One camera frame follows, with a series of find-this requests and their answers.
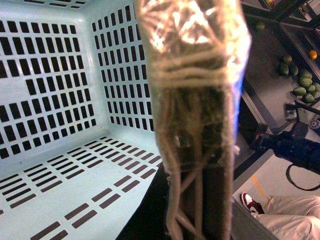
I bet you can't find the light blue plastic basket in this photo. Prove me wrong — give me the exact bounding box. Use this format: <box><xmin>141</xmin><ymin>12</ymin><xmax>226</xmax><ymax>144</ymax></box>
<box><xmin>0</xmin><ymin>0</ymin><xmax>162</xmax><ymax>240</ymax></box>

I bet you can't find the maroon white sneaker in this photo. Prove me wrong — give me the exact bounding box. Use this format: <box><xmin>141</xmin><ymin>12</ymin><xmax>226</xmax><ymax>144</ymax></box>
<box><xmin>240</xmin><ymin>192</ymin><xmax>265</xmax><ymax>215</ymax></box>

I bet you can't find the lone green avocado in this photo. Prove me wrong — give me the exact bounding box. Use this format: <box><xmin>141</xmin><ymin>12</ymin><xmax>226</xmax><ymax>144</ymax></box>
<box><xmin>254</xmin><ymin>21</ymin><xmax>265</xmax><ymax>32</ymax></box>

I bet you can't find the green avocado pile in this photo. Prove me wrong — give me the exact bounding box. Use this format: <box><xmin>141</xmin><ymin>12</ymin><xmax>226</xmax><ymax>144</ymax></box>
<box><xmin>277</xmin><ymin>54</ymin><xmax>320</xmax><ymax>104</ymax></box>

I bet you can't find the beige trouser leg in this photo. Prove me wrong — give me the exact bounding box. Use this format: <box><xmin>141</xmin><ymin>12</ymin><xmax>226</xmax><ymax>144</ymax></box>
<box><xmin>251</xmin><ymin>195</ymin><xmax>320</xmax><ymax>240</ymax></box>

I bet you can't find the orange fruit far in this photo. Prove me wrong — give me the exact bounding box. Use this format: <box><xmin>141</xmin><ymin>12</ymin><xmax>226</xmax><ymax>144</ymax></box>
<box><xmin>308</xmin><ymin>49</ymin><xmax>318</xmax><ymax>60</ymax></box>

